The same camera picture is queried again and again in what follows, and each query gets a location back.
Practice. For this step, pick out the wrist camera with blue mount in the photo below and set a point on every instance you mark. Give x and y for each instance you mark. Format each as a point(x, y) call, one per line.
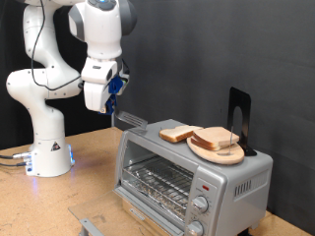
point(115, 85)

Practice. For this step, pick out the round wooden board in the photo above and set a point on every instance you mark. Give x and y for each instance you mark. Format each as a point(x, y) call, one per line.
point(216, 158)

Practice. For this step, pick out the metal spatula with blue block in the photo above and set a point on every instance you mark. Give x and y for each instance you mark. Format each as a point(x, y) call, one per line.
point(131, 119)

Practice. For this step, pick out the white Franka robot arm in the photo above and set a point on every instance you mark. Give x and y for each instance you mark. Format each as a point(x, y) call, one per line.
point(42, 131)

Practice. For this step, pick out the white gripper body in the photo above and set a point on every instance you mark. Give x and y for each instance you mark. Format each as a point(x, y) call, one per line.
point(95, 96)

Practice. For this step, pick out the silver oven knob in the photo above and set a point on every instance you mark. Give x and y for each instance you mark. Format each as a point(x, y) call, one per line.
point(200, 204)
point(195, 228)

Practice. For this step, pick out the thin metal pin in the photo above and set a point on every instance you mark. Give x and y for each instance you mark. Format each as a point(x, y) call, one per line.
point(230, 144)

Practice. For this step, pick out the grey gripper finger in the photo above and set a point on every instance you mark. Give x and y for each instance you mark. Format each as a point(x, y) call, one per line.
point(104, 109)

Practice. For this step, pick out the vertical metal pole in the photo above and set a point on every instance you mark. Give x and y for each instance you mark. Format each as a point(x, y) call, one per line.
point(113, 124)

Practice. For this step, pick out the silver toaster oven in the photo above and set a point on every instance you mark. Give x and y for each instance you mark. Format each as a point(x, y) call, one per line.
point(249, 170)

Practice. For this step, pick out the black metal bookend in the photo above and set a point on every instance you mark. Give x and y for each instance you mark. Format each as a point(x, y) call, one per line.
point(236, 98)

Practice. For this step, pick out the red oven indicator light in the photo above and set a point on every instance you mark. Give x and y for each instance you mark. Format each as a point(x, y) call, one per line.
point(205, 188)

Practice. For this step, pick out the white bread slice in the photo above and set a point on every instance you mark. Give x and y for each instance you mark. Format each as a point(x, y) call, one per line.
point(215, 136)
point(175, 132)

